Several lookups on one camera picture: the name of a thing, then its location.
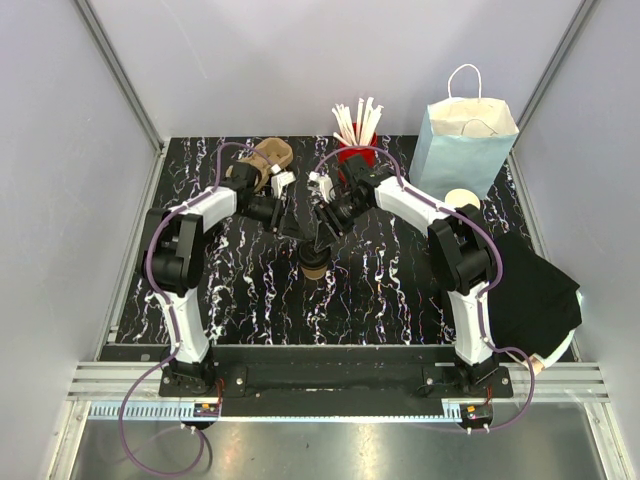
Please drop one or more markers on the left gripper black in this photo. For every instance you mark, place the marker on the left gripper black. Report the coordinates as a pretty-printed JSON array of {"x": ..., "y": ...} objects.
[{"x": 285, "y": 220}]

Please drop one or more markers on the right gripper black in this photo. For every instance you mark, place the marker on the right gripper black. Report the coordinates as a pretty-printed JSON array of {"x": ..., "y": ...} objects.
[{"x": 325, "y": 237}]

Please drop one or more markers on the single paper cup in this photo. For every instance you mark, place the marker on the single paper cup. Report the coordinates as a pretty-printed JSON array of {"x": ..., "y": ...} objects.
[{"x": 314, "y": 270}]

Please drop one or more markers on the light blue paper bag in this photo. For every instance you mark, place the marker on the light blue paper bag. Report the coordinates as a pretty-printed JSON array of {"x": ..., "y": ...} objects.
[{"x": 463, "y": 142}]

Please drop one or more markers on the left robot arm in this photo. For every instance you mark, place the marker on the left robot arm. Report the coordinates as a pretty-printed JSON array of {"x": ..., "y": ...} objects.
[{"x": 171, "y": 259}]

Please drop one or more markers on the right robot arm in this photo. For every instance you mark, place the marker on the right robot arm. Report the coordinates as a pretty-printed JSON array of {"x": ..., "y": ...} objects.
[{"x": 464, "y": 261}]

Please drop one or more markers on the stack of cardboard cup carriers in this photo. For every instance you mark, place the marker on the stack of cardboard cup carriers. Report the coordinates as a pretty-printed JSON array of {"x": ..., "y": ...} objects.
[{"x": 271, "y": 151}]

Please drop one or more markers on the red straw cup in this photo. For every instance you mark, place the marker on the red straw cup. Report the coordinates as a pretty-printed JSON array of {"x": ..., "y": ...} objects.
[{"x": 368, "y": 155}]

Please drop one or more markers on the white wrapped straws bundle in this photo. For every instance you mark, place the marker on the white wrapped straws bundle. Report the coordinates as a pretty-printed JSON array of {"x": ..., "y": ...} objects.
[{"x": 359, "y": 129}]

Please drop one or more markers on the stack of paper cups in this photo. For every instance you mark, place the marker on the stack of paper cups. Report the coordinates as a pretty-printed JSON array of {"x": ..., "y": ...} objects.
[{"x": 459, "y": 198}]

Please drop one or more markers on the black cloth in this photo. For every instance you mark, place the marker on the black cloth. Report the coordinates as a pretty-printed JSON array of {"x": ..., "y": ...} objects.
[{"x": 535, "y": 305}]

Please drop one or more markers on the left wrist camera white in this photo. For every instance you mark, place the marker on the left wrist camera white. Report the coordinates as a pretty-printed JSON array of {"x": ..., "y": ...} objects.
[{"x": 280, "y": 180}]

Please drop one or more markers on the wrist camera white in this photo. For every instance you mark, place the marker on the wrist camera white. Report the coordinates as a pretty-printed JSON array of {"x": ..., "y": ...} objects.
[
  {"x": 321, "y": 186},
  {"x": 280, "y": 180}
]

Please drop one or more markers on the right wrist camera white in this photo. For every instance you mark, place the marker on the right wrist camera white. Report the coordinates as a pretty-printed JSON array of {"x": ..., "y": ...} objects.
[{"x": 321, "y": 186}]

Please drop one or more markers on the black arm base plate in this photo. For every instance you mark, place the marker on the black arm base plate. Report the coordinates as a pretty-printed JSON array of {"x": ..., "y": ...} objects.
[{"x": 343, "y": 368}]

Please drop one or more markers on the aluminium rail front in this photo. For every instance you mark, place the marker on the aluminium rail front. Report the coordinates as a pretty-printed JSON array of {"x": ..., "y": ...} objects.
[{"x": 127, "y": 391}]

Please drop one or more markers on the aluminium frame post left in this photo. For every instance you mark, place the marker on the aluminium frame post left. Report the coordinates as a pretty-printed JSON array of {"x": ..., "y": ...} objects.
[{"x": 101, "y": 39}]

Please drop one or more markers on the aluminium frame post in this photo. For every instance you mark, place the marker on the aluminium frame post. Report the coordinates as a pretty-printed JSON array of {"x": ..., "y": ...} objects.
[
  {"x": 568, "y": 40},
  {"x": 101, "y": 39}
]

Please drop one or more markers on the aluminium frame post right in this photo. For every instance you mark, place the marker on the aluminium frame post right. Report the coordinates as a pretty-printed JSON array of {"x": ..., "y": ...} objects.
[{"x": 568, "y": 40}]

